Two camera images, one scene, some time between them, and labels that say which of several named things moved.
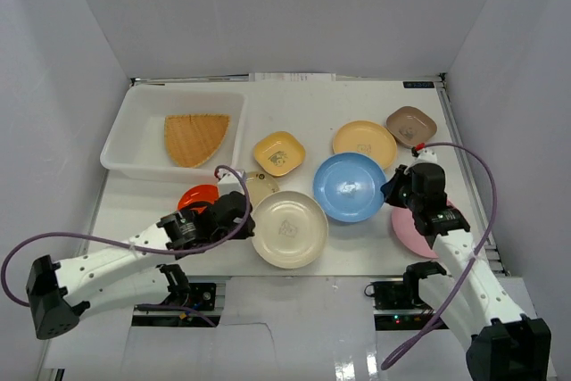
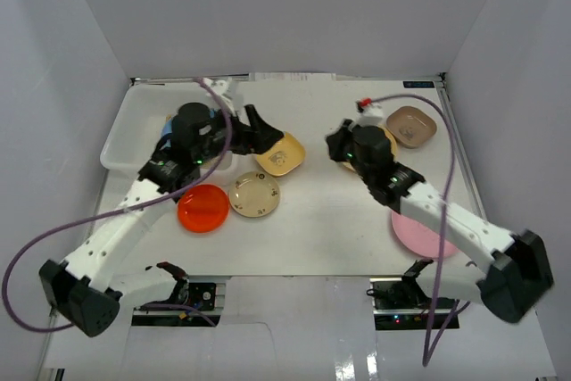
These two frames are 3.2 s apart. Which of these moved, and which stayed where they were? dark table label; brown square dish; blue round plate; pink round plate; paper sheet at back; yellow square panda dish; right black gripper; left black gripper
Moved: left black gripper; blue round plate; right black gripper
Stayed: paper sheet at back; dark table label; pink round plate; yellow square panda dish; brown square dish
